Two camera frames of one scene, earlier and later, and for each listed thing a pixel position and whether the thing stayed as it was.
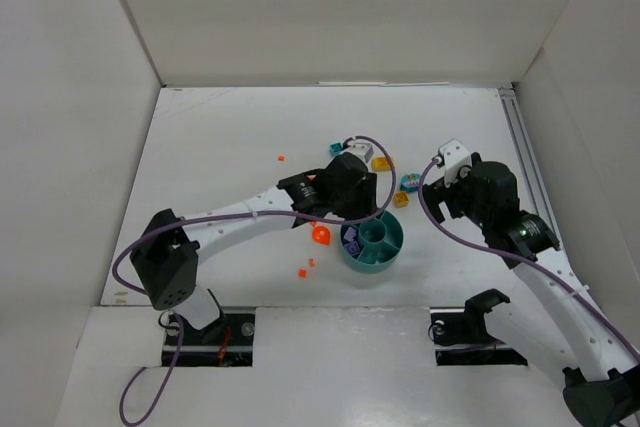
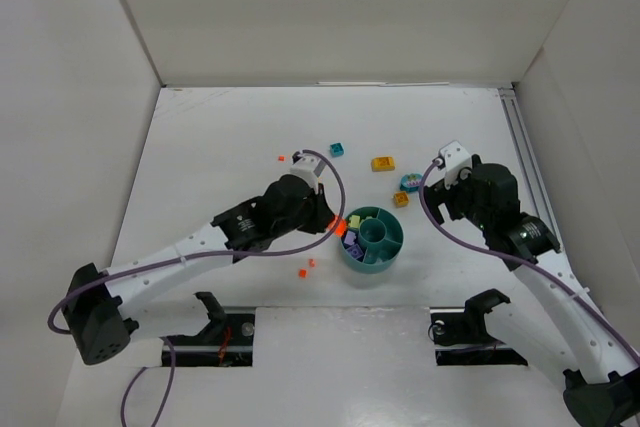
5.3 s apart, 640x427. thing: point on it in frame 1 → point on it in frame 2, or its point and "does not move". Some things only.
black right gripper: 445,197 does not move
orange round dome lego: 322,235 → 341,227
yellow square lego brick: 401,199 does not move
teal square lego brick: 335,148 does not move
